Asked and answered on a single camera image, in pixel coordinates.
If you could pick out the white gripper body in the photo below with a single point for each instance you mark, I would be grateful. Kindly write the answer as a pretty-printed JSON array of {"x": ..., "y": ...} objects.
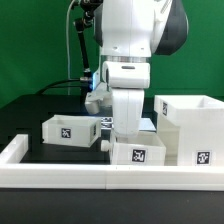
[{"x": 127, "y": 106}]

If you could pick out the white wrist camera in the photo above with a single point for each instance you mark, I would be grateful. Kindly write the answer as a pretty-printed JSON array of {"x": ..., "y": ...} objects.
[{"x": 126, "y": 75}]

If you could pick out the marker tag sheet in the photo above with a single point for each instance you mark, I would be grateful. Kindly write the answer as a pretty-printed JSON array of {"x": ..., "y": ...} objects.
[{"x": 145, "y": 124}]

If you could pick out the white U-shaped fence frame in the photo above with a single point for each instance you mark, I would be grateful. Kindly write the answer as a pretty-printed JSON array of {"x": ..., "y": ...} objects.
[{"x": 14, "y": 173}]

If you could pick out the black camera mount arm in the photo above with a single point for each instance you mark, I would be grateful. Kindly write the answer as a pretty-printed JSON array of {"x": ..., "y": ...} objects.
[{"x": 85, "y": 22}]

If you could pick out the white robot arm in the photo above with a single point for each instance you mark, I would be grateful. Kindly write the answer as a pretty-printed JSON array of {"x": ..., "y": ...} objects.
[{"x": 129, "y": 33}]

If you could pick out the white drawer cabinet frame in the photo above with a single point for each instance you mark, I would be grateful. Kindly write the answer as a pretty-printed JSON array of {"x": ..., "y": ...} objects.
[{"x": 192, "y": 129}]

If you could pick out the white drawer box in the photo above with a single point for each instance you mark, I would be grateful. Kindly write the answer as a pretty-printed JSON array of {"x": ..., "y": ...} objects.
[
  {"x": 80, "y": 131},
  {"x": 145, "y": 149}
]

